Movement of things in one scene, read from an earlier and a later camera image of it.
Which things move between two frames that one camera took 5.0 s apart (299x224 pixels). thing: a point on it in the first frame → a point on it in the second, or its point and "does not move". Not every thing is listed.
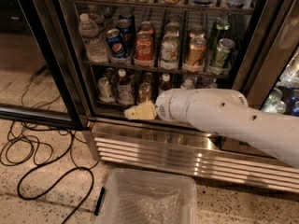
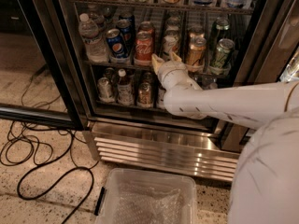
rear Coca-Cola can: x=146 y=25 does not move
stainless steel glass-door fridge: x=122 y=45 does not move
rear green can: x=221 y=28 does not move
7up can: x=172 y=30 → x=173 y=23
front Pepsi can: x=117 y=50 does not move
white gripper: x=165 y=105 → x=169 y=70
